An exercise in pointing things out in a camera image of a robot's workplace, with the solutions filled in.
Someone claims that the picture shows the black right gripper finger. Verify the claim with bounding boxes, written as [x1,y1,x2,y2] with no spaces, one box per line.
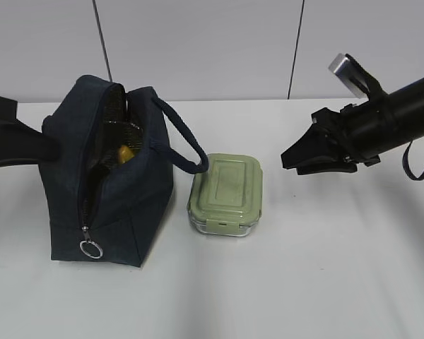
[281,123,343,170]
[295,159,357,175]

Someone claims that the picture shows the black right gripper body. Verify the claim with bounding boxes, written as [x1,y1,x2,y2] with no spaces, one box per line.
[310,102,381,166]

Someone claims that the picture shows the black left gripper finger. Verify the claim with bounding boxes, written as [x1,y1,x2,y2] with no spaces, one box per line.
[0,120,61,167]

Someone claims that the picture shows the green lid glass container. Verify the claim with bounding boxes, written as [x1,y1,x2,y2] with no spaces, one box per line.
[187,153,263,237]

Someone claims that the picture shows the navy blue lunch bag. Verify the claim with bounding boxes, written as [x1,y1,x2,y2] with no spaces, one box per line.
[39,75,209,267]

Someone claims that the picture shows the yellow pear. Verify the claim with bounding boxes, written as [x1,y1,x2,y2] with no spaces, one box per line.
[117,145,135,165]

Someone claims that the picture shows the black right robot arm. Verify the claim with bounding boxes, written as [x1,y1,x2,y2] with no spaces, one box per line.
[281,78,424,175]

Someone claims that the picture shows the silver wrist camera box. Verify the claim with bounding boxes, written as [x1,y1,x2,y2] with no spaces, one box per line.
[328,53,369,98]

